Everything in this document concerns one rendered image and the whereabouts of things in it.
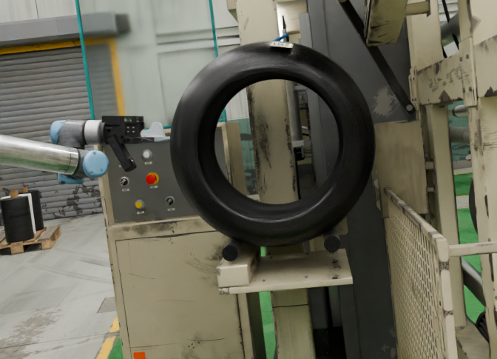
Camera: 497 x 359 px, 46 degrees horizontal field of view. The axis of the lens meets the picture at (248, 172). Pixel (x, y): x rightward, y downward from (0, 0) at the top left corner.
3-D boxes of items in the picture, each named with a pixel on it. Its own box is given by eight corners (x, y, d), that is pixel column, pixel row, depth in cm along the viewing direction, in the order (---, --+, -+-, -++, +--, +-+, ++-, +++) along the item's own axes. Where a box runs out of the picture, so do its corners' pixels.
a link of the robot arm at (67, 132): (59, 149, 179) (60, 121, 179) (93, 149, 177) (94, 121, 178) (47, 146, 171) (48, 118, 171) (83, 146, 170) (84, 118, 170)
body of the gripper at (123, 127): (138, 115, 168) (97, 115, 169) (138, 145, 168) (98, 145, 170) (146, 115, 175) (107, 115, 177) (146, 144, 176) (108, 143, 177)
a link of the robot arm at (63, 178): (68, 183, 166) (69, 145, 166) (52, 183, 174) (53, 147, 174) (93, 184, 171) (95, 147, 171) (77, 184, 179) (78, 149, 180)
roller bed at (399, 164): (375, 209, 203) (366, 124, 201) (418, 204, 201) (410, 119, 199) (381, 218, 183) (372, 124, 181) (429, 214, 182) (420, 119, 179)
